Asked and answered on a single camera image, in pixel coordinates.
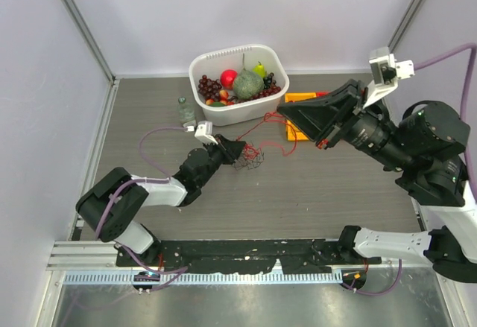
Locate yellow storage bin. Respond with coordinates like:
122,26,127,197
285,92,318,142

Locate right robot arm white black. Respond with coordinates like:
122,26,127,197
277,80,476,283

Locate dark red grape bunch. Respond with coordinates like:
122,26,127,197
198,74,223,100

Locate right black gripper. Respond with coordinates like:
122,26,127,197
279,79,419,174

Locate dark brown wire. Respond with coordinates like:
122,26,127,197
233,141,266,172

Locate green netted melon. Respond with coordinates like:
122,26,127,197
233,71,264,100

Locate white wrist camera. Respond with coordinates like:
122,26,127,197
363,47,415,108
195,121,217,145

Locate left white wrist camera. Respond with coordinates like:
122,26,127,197
195,121,217,145

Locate small peaches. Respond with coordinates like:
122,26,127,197
204,89,236,107

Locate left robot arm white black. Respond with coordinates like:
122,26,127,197
75,134,246,267

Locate dark purple grape bunch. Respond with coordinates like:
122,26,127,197
263,72,277,89

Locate red pomegranate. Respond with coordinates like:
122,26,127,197
220,69,238,89

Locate white slotted cable duct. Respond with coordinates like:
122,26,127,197
63,269,343,285

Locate white plastic basket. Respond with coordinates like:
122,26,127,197
189,44,290,126

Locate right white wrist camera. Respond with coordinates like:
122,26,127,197
363,47,415,108

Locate red storage bin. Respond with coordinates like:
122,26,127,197
315,92,329,98

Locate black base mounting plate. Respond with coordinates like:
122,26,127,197
138,238,382,275

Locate green pear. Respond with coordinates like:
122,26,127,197
253,62,267,78

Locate red cherry bunch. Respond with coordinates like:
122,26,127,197
236,86,282,104

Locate clear glass bottle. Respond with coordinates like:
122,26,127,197
177,97,197,127

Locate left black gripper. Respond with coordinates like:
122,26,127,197
197,134,244,187

